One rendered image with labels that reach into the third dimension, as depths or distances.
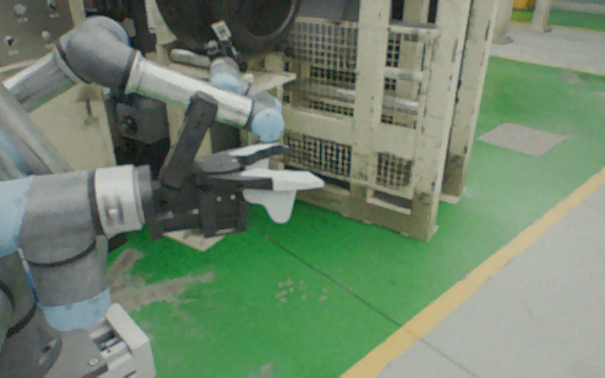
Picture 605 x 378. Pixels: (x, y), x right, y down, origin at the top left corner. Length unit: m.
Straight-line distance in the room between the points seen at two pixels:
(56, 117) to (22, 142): 1.37
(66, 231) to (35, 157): 0.14
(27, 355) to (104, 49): 0.59
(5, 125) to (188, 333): 1.36
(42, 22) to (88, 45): 0.96
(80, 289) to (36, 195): 0.12
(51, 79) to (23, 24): 0.80
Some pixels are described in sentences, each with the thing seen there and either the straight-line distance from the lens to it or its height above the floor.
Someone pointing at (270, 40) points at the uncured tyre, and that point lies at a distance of 1.83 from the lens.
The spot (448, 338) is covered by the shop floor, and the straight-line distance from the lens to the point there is 1.92.
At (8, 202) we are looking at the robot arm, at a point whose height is 1.07.
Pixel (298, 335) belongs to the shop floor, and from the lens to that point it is 1.85.
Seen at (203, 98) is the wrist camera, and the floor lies 1.15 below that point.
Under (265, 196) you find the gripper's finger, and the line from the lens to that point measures 0.55.
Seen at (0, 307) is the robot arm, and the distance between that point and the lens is 0.73.
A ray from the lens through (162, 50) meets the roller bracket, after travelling 1.93.
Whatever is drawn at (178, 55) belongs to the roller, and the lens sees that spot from 1.92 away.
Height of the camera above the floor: 1.32
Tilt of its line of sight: 28 degrees down
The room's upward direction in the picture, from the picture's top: straight up
